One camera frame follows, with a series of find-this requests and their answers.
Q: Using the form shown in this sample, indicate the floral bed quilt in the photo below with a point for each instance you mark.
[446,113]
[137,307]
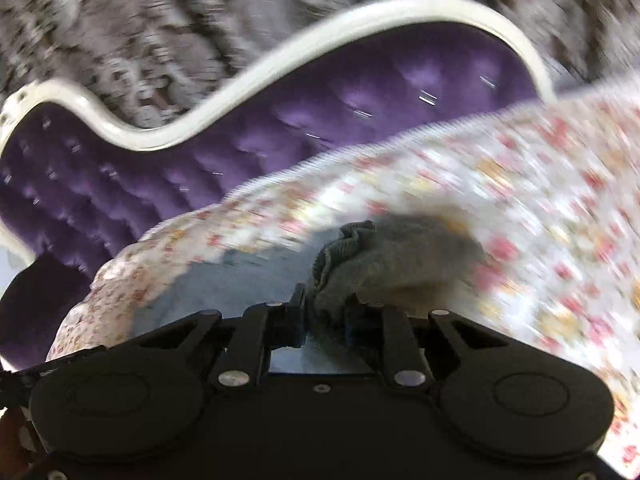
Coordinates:
[551,192]

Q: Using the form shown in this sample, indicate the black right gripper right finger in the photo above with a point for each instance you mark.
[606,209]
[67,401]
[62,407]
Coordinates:
[382,336]

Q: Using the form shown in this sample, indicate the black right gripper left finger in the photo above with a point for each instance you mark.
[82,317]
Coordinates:
[247,342]

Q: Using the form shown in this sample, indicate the grey argyle knit sweater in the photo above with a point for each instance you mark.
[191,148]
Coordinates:
[412,262]

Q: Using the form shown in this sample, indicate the purple tufted velvet headboard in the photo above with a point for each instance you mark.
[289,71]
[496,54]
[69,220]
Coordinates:
[78,184]

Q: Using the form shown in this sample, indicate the grey damask curtain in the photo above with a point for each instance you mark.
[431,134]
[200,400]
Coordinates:
[150,61]

